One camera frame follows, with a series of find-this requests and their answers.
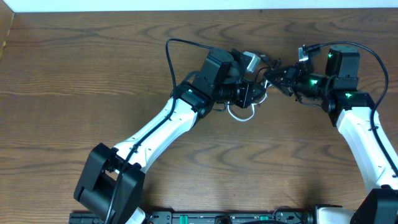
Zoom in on white usb cable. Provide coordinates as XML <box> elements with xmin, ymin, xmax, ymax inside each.
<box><xmin>226</xmin><ymin>79</ymin><xmax>273</xmax><ymax>122</ymax></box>

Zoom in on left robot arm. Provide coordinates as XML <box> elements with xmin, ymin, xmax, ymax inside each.
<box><xmin>73</xmin><ymin>49</ymin><xmax>266</xmax><ymax>223</ymax></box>

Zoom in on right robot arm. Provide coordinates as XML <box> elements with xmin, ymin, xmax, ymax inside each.
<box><xmin>263</xmin><ymin>41</ymin><xmax>397</xmax><ymax>223</ymax></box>

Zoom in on cardboard side panel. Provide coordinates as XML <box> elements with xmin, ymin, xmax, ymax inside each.
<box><xmin>0</xmin><ymin>0</ymin><xmax>14</xmax><ymax>57</ymax></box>

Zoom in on left black camera cable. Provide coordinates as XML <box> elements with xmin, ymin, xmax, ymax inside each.
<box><xmin>104</xmin><ymin>38</ymin><xmax>215</xmax><ymax>224</ymax></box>

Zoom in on black camera cable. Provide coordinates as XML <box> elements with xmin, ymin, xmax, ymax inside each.
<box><xmin>104</xmin><ymin>38</ymin><xmax>215</xmax><ymax>224</ymax></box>
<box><xmin>306</xmin><ymin>41</ymin><xmax>398</xmax><ymax>178</ymax></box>

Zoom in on right black camera cable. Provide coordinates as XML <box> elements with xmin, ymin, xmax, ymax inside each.
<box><xmin>306</xmin><ymin>41</ymin><xmax>398</xmax><ymax>178</ymax></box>

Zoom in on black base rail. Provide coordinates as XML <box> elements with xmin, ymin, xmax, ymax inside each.
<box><xmin>68</xmin><ymin>211</ymin><xmax>315</xmax><ymax>224</ymax></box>

